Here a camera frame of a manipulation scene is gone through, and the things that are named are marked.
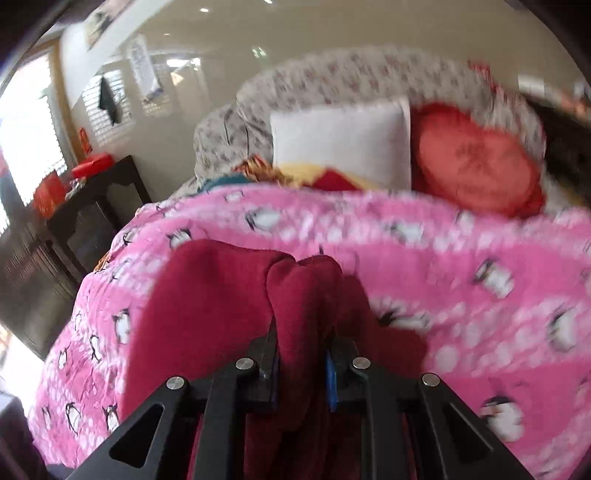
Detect flat red box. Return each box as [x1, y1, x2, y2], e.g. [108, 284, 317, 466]
[71, 154, 114, 178]

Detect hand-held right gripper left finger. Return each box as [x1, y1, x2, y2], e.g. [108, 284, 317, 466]
[65, 318, 280, 480]

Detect dark wooden side table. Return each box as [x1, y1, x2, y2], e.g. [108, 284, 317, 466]
[46, 154, 153, 278]

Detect white pillow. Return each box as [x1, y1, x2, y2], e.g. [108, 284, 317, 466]
[269, 97, 413, 190]

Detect orange patterned cloth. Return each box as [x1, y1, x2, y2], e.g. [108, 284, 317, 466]
[233, 154, 296, 188]

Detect teal cloth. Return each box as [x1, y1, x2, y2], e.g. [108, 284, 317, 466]
[198, 173, 250, 195]

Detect framed wall picture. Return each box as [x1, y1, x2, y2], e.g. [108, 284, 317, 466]
[85, 0, 134, 49]

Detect dark hanging cloth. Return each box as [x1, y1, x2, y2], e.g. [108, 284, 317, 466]
[98, 76, 122, 126]

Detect red heart cushion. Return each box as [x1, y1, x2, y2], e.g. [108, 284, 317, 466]
[411, 104, 548, 217]

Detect yellow cloth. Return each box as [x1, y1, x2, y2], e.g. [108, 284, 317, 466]
[279, 161, 370, 190]

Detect wall calendar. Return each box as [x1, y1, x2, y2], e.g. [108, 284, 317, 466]
[127, 37, 162, 103]

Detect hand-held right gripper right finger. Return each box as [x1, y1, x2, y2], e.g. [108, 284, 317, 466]
[324, 337, 536, 480]

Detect red gift bag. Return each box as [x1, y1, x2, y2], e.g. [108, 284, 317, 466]
[33, 170, 68, 217]

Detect red ruffled cloth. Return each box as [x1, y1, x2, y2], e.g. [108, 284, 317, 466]
[468, 60, 499, 88]

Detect pink penguin blanket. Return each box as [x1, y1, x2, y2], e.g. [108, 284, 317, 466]
[25, 182, 591, 480]

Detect dark red fleece sweater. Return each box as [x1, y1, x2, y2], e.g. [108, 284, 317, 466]
[117, 240, 428, 480]

